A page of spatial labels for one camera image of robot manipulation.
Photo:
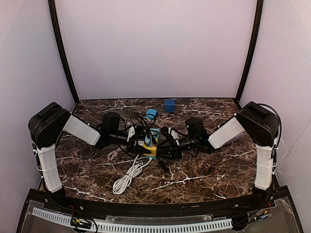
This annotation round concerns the purple power strip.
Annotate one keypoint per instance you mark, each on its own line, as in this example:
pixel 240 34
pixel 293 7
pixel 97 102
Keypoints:
pixel 239 137

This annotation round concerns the white slotted cable duct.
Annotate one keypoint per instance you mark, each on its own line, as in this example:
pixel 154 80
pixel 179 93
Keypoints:
pixel 121 224

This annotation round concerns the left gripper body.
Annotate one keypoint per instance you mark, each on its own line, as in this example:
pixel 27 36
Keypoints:
pixel 135 144

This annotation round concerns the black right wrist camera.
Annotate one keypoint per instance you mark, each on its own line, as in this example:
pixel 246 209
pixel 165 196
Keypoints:
pixel 196 129

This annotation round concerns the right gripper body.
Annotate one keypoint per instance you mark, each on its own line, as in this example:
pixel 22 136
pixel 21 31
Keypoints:
pixel 170 148

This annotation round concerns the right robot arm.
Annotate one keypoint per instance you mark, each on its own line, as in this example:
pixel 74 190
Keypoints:
pixel 260 121

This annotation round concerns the black frame post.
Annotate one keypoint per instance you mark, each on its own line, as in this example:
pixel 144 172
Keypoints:
pixel 250 53
pixel 61 50

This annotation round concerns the blue small charger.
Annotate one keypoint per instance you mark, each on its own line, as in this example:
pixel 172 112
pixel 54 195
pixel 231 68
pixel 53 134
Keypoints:
pixel 151 114

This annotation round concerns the yellow cube plug adapter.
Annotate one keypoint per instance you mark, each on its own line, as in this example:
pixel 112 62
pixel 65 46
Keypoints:
pixel 149 150

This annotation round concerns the black front rail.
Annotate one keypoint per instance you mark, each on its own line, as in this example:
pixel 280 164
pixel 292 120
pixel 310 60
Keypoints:
pixel 233 207

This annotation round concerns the teal power strip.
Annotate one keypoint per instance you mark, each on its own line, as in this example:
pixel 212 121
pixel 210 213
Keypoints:
pixel 155 137

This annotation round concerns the dark blue cube adapter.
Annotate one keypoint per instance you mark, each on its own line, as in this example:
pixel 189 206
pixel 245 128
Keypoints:
pixel 169 106

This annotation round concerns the black frame post right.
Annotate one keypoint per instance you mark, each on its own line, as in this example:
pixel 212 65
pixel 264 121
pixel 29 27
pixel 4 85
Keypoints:
pixel 250 53

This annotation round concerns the black power adapter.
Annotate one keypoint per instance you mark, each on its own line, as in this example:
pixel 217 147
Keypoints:
pixel 162 164

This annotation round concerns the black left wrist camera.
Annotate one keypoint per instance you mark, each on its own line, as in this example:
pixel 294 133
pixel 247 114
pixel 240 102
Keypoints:
pixel 110 122

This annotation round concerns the black frame post left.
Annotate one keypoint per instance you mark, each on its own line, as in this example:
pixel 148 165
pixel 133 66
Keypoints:
pixel 61 50

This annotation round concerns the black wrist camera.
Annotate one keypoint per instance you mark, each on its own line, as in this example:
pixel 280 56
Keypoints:
pixel 196 129
pixel 110 122

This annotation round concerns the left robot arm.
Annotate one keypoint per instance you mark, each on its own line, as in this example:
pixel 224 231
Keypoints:
pixel 47 126

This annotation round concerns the light blue USB charger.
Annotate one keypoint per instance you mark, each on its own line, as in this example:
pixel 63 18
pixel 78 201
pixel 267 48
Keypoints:
pixel 147 140

